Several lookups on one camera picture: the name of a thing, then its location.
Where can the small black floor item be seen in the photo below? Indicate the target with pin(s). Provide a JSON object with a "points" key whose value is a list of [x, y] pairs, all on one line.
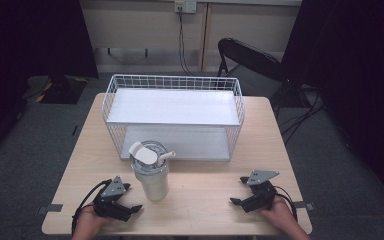
{"points": [[75, 130]]}

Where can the white wall outlet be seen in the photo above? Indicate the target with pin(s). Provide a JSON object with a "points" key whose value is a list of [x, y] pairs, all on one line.
{"points": [[185, 6]]}

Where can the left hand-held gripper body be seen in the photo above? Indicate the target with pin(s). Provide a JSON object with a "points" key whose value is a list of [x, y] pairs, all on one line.
{"points": [[113, 190]]}

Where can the white tumbler cup with straw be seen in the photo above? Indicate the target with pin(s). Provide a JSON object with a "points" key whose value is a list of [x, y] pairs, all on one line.
{"points": [[153, 186]]}

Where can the dark curtain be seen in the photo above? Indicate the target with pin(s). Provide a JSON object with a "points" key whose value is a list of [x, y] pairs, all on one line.
{"points": [[356, 66]]}

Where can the black stand base yellow tape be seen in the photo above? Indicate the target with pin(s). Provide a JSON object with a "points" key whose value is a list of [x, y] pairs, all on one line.
{"points": [[60, 88]]}

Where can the person's left hand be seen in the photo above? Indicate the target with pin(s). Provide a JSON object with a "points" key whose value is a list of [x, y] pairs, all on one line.
{"points": [[88, 221]]}

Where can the black folding chair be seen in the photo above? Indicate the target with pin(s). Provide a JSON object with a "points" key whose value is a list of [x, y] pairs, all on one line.
{"points": [[250, 56]]}

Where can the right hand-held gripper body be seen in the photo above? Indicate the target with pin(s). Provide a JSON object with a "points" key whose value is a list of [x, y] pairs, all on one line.
{"points": [[261, 195]]}

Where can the person's right hand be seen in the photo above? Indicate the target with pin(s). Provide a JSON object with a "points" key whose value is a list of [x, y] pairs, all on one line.
{"points": [[281, 213]]}

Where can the grey tape strip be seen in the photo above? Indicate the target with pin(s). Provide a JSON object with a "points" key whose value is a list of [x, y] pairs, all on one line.
{"points": [[304, 205], [50, 208]]}

